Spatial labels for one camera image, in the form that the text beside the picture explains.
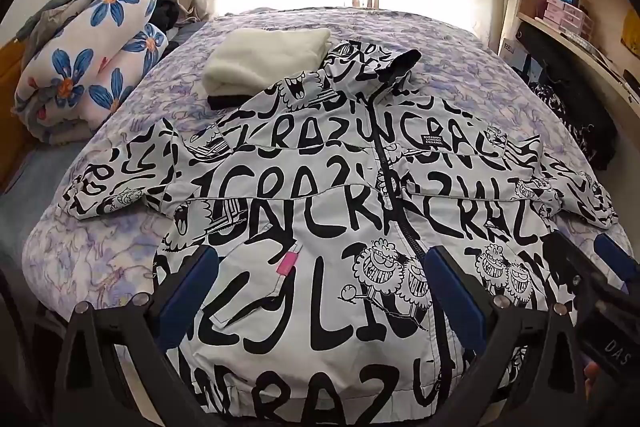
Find black folded garment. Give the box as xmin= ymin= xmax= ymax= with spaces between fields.
xmin=207 ymin=93 xmax=252 ymax=112

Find white cardboard box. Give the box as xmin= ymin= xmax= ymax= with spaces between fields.
xmin=501 ymin=38 xmax=529 ymax=68

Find cream folded sweater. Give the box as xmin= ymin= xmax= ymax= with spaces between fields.
xmin=201 ymin=28 xmax=333 ymax=96

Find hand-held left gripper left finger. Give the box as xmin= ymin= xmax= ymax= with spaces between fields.
xmin=52 ymin=244 xmax=223 ymax=427

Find stack of pink boxes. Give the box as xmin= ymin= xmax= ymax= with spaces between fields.
xmin=544 ymin=0 xmax=596 ymax=38

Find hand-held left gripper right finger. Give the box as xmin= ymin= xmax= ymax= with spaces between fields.
xmin=424 ymin=244 xmax=588 ymax=427

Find white black lettered jacket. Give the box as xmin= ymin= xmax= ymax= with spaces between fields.
xmin=57 ymin=38 xmax=621 ymax=427

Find yellow packet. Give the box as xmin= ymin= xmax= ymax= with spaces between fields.
xmin=620 ymin=9 xmax=640 ymax=52

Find person's right hand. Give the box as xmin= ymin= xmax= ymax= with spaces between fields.
xmin=584 ymin=361 xmax=602 ymax=392

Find grey blue bed sheet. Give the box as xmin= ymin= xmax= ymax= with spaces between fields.
xmin=0 ymin=142 xmax=96 ymax=268

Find wooden headboard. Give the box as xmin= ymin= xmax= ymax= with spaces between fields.
xmin=0 ymin=42 xmax=32 ymax=192

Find blue flower pillows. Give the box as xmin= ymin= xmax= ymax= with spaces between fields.
xmin=14 ymin=0 xmax=168 ymax=142

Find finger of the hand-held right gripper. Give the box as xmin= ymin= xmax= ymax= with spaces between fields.
xmin=542 ymin=229 xmax=603 ymax=308
xmin=594 ymin=233 xmax=640 ymax=290

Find grey crumpled clothes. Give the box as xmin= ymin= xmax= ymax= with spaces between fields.
xmin=15 ymin=0 xmax=138 ymax=52

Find black white patterned garment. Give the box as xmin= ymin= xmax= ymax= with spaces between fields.
xmin=520 ymin=27 xmax=618 ymax=168

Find dark clothes pile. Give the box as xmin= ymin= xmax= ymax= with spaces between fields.
xmin=155 ymin=0 xmax=185 ymax=44

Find purple floral fleece blanket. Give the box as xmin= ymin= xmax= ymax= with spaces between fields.
xmin=22 ymin=7 xmax=636 ymax=338

